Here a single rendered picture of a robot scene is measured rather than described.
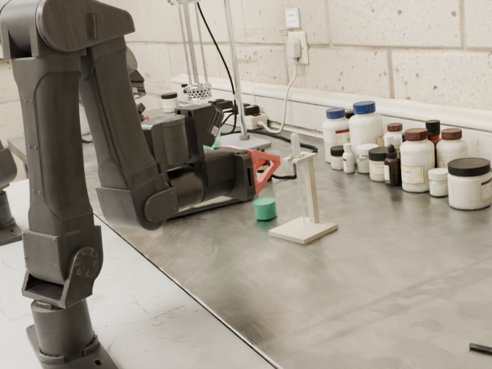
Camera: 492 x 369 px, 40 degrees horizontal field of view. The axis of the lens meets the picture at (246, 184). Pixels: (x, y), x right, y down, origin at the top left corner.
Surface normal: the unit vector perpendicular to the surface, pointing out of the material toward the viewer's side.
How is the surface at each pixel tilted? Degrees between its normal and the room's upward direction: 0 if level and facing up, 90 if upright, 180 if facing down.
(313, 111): 90
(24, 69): 83
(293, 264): 0
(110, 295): 0
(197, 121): 89
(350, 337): 0
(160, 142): 90
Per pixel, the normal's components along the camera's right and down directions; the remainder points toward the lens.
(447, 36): -0.88, 0.24
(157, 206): 0.78, 0.07
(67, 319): 0.46, 0.18
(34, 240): -0.62, 0.16
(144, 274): -0.13, -0.95
